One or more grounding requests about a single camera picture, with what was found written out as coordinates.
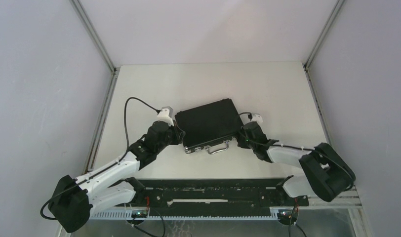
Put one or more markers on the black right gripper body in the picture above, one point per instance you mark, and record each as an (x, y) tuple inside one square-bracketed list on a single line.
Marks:
[(243, 143)]

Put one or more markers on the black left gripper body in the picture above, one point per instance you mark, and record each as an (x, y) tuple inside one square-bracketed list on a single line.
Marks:
[(172, 138)]

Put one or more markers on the black poker set case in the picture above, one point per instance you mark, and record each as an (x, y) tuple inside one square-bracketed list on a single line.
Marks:
[(209, 125)]

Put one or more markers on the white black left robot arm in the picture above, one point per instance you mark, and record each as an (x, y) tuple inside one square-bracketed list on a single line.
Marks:
[(75, 200)]

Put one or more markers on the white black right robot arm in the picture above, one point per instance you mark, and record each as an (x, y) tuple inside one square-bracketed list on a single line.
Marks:
[(326, 175)]

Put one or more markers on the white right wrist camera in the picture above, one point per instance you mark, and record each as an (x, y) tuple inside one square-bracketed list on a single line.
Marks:
[(256, 118)]

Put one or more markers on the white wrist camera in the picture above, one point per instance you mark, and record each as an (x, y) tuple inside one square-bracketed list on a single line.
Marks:
[(256, 118), (166, 115)]

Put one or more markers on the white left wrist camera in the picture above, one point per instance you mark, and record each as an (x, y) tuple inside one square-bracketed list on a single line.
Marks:
[(166, 115)]

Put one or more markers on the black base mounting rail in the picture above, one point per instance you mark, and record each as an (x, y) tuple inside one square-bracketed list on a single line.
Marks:
[(215, 197)]

